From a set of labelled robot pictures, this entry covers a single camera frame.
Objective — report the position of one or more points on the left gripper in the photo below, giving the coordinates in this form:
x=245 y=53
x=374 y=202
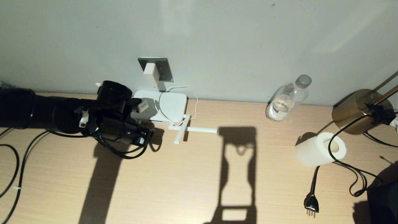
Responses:
x=126 y=112

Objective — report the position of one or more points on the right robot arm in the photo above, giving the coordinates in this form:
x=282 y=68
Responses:
x=384 y=202

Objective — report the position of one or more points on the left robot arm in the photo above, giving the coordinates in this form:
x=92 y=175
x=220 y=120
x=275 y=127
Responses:
x=18 y=107

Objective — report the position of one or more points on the white router with antennas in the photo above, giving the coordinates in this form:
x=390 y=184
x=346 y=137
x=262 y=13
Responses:
x=172 y=105

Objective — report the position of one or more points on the white power adapter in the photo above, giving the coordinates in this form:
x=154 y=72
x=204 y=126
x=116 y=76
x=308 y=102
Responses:
x=151 y=74

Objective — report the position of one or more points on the clear plastic water bottle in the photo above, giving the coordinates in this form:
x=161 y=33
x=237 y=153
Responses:
x=284 y=104

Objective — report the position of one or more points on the white toilet paper roll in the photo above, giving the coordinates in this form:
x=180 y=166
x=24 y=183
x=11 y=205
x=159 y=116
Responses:
x=312 y=152

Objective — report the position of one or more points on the brass lamp base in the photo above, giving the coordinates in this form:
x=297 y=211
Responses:
x=349 y=113

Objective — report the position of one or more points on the brass lamp pole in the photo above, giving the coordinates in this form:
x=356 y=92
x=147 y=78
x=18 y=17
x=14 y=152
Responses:
x=387 y=93

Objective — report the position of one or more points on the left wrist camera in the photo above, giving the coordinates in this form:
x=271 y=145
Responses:
x=136 y=135

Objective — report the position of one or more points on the metal wall socket plate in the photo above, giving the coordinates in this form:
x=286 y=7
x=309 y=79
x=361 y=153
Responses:
x=166 y=70

